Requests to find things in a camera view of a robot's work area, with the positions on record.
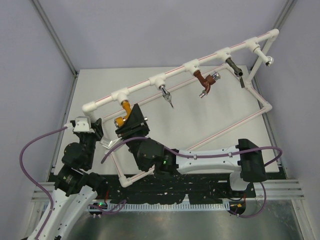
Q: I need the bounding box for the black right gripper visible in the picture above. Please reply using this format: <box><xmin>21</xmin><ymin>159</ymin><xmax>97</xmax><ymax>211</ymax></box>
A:
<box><xmin>116</xmin><ymin>102</ymin><xmax>151</xmax><ymax>170</ymax></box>

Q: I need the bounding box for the yellow water faucet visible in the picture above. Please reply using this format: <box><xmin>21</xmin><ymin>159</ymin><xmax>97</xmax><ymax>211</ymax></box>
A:
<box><xmin>114</xmin><ymin>100</ymin><xmax>132</xmax><ymax>128</ymax></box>

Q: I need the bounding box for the white PVC pipe frame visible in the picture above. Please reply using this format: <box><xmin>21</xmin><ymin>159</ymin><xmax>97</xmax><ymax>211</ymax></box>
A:
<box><xmin>81</xmin><ymin>28</ymin><xmax>279</xmax><ymax>188</ymax></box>

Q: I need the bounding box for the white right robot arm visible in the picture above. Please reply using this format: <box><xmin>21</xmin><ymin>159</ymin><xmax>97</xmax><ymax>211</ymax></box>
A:
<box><xmin>114</xmin><ymin>104</ymin><xmax>267</xmax><ymax>197</ymax></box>

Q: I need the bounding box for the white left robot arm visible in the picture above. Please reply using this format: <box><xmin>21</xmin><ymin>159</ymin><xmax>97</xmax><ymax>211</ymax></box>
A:
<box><xmin>26</xmin><ymin>117</ymin><xmax>108</xmax><ymax>240</ymax></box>

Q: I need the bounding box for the brown water faucet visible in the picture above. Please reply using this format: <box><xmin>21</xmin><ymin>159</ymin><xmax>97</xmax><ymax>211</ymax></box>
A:
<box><xmin>193</xmin><ymin>70</ymin><xmax>221</xmax><ymax>98</ymax></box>

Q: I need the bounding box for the chrome lever faucet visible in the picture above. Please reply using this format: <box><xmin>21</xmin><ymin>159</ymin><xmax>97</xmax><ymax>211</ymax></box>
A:
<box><xmin>159</xmin><ymin>85</ymin><xmax>174</xmax><ymax>109</ymax></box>

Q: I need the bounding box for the dark grey lever faucet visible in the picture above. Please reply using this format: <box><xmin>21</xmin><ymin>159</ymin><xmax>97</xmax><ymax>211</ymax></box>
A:
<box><xmin>225</xmin><ymin>57</ymin><xmax>245</xmax><ymax>89</ymax></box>

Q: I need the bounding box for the white chrome-tipped faucet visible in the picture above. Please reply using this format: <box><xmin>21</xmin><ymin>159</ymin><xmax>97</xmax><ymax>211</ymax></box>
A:
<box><xmin>255</xmin><ymin>48</ymin><xmax>274</xmax><ymax>67</ymax></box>

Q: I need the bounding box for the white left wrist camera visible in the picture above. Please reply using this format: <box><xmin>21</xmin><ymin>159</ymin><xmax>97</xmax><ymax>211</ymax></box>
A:
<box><xmin>64</xmin><ymin>116</ymin><xmax>94</xmax><ymax>133</ymax></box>

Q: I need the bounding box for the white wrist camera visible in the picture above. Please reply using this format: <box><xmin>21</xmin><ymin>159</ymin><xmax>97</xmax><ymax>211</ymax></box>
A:
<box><xmin>64</xmin><ymin>116</ymin><xmax>94</xmax><ymax>133</ymax></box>
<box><xmin>100</xmin><ymin>136</ymin><xmax>122</xmax><ymax>155</ymax></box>

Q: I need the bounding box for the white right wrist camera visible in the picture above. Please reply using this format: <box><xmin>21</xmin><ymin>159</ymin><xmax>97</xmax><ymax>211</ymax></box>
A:
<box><xmin>100</xmin><ymin>136</ymin><xmax>122</xmax><ymax>155</ymax></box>

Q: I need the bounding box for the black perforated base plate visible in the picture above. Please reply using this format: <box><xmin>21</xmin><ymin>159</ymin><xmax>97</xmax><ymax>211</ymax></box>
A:
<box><xmin>95</xmin><ymin>173</ymin><xmax>256</xmax><ymax>205</ymax></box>

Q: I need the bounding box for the white slotted cable duct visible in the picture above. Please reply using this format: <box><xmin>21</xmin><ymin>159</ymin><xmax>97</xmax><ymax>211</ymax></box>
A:
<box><xmin>43</xmin><ymin>202</ymin><xmax>231</xmax><ymax>213</ymax></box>

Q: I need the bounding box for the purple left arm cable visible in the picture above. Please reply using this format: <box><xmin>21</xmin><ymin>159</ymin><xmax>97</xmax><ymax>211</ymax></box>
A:
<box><xmin>19</xmin><ymin>126</ymin><xmax>128</xmax><ymax>240</ymax></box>

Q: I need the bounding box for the aluminium frame post left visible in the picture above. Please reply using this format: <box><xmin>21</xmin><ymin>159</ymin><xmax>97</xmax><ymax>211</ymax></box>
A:
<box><xmin>29</xmin><ymin>0</ymin><xmax>78</xmax><ymax>77</ymax></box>

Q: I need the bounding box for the aluminium frame post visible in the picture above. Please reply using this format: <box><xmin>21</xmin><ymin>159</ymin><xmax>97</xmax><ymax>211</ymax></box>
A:
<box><xmin>29</xmin><ymin>0</ymin><xmax>78</xmax><ymax>77</ymax></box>
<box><xmin>250</xmin><ymin>0</ymin><xmax>298</xmax><ymax>76</ymax></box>

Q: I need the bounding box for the aluminium front rail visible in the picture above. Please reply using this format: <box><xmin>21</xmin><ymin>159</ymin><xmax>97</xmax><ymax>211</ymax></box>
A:
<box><xmin>31</xmin><ymin>179</ymin><xmax>305</xmax><ymax>202</ymax></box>

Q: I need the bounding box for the aluminium frame post right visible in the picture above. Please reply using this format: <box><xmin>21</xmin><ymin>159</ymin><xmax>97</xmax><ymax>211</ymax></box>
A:
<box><xmin>250</xmin><ymin>0</ymin><xmax>298</xmax><ymax>76</ymax></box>

